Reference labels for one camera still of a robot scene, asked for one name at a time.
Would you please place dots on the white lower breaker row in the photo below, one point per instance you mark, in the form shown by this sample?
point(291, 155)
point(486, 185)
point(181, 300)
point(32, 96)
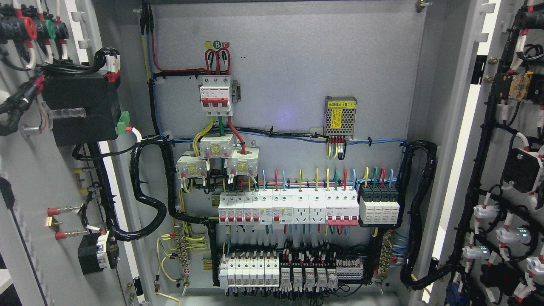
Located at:
point(250, 270)

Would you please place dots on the red main circuit breaker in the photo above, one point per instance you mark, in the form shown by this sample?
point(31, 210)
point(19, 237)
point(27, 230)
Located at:
point(218, 95)

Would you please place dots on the white current transformers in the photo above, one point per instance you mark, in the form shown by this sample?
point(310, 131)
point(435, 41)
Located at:
point(222, 151)

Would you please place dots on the white rotary selector switch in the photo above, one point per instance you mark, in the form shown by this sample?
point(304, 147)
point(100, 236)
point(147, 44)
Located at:
point(97, 252)

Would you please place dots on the metal mesh power supply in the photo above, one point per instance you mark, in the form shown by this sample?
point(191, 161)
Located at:
point(340, 114)

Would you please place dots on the grey cabinet door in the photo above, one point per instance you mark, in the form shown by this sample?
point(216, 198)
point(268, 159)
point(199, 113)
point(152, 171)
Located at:
point(44, 270)
point(479, 232)

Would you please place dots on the black digital power meter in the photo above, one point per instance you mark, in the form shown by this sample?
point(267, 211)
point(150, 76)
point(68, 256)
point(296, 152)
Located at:
point(83, 108)

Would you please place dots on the white socket breaker row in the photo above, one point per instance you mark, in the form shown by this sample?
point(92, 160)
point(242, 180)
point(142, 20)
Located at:
point(272, 207)

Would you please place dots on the brass ground terminal bar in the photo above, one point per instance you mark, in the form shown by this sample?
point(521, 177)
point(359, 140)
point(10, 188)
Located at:
point(385, 256)

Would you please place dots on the black white surge protector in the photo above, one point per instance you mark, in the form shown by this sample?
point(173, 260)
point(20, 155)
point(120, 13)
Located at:
point(378, 206)

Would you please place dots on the red handle circuit breaker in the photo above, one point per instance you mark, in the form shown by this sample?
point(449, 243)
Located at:
point(342, 207)

